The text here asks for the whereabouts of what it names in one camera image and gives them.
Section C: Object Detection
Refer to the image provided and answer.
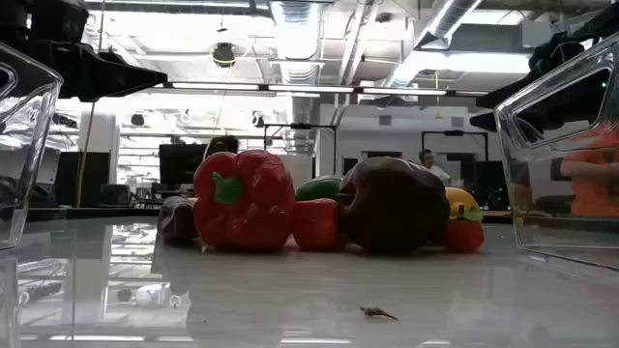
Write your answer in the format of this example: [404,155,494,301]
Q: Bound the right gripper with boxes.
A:
[469,31,610,144]

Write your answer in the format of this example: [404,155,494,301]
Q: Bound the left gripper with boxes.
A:
[0,0,168,103]

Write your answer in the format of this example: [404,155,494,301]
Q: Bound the purple sweet potato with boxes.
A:
[156,195,198,247]

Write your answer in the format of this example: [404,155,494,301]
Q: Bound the dark maroon round fruit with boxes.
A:
[337,156,452,256]

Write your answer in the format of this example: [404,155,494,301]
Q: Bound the red bell pepper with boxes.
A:
[192,148,297,253]

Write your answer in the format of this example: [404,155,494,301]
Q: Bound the green bell pepper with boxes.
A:
[294,174,345,203]

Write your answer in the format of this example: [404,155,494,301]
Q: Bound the orange-red carrot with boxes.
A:
[289,197,341,252]

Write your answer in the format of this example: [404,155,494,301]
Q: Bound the clear plastic basket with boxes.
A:
[0,41,65,252]
[492,31,619,272]

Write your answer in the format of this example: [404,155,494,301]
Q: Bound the black cabinet with green lights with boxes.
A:
[476,160,510,213]

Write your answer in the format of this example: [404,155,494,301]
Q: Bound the black monitor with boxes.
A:
[158,143,209,192]

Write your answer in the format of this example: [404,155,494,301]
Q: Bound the orange fruit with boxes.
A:
[444,187,481,221]

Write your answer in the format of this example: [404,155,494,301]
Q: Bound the small red green-topped fruit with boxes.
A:
[442,206,486,254]

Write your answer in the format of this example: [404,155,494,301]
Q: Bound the overhead light bar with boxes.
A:
[144,80,489,98]

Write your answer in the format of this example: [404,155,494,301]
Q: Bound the small brown stem scrap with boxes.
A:
[359,305,399,322]

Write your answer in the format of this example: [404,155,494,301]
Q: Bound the black frame stand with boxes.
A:
[263,123,339,178]
[420,129,489,163]

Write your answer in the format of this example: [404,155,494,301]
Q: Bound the hanging yellow cable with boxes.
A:
[75,0,105,209]

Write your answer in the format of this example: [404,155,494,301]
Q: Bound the silver ventilation duct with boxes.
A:
[270,0,324,156]
[384,0,485,91]

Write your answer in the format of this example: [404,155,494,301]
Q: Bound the black overhead camera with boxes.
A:
[212,42,237,69]

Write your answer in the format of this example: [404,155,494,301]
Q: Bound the black table frame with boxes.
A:
[26,206,514,224]

